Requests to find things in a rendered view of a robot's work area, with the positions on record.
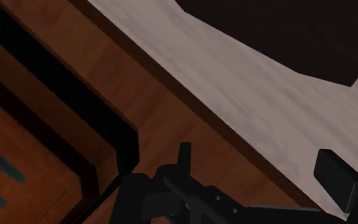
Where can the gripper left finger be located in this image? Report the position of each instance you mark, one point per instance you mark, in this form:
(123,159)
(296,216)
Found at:
(183,192)

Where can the brown wooden furniture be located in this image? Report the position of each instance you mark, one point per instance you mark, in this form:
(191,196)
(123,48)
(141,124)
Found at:
(154,114)

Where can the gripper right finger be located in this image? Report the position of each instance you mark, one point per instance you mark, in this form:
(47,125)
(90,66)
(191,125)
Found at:
(340,178)

